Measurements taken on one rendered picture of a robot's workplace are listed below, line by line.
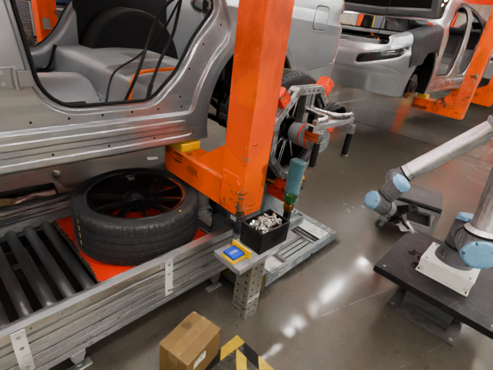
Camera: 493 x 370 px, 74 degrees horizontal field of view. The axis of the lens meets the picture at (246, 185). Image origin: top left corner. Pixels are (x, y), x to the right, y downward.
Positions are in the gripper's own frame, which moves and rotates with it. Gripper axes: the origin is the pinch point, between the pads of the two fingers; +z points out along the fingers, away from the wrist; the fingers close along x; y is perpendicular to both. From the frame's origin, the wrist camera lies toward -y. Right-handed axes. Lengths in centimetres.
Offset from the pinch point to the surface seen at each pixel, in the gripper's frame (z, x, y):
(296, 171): -60, -18, 31
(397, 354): 3, 67, 21
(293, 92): -82, -49, 12
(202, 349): -92, 74, 52
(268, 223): -78, 19, 31
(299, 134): -65, -38, 24
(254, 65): -119, -27, -4
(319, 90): -65, -61, 9
